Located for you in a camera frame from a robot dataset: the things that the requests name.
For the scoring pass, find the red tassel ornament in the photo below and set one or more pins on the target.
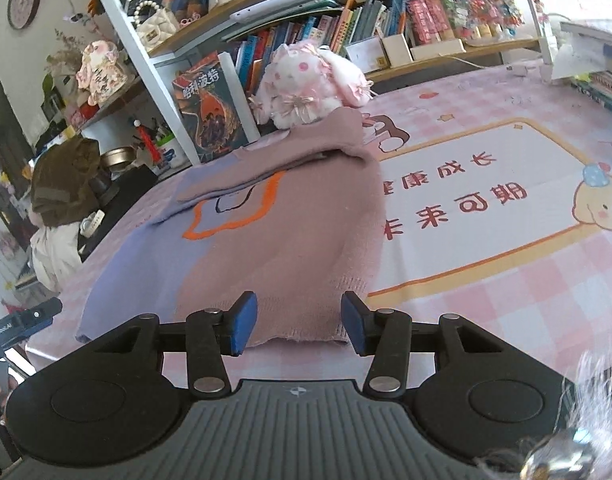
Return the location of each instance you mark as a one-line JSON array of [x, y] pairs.
[[147, 141]]

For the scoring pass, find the metal bowl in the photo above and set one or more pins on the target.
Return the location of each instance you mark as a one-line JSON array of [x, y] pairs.
[[118, 159]]

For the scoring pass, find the white charger plug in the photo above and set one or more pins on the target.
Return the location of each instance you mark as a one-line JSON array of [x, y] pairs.
[[519, 69]]

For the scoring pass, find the white wristwatch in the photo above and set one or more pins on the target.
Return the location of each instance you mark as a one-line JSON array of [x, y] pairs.
[[90, 224]]

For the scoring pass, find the white pink plush bunny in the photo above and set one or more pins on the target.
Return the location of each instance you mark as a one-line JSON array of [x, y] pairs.
[[304, 83]]

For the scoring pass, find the olive brown jacket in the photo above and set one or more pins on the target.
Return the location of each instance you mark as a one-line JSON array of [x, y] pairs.
[[61, 192]]

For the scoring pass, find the purple and pink sweater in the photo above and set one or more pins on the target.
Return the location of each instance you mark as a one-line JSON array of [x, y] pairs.
[[298, 223]]

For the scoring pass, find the white quilted pearl handbag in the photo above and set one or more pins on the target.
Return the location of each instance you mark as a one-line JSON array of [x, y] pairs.
[[157, 28]]

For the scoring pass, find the Harry Potter book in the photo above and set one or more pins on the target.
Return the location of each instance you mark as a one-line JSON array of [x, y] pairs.
[[214, 108]]

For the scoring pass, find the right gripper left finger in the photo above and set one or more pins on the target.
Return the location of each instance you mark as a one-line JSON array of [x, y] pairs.
[[211, 334]]

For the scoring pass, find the white tablet device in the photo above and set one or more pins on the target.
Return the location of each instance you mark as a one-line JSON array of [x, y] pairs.
[[270, 8]]

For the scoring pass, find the white wooden bookshelf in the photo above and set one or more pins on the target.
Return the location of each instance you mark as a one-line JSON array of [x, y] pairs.
[[390, 38]]

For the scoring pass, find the white cloth garment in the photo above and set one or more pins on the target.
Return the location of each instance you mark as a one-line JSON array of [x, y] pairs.
[[55, 255]]

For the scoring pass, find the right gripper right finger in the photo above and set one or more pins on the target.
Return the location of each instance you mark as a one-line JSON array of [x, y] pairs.
[[385, 335]]

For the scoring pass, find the white pen cup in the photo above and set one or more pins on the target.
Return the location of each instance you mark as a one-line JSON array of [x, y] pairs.
[[171, 150]]

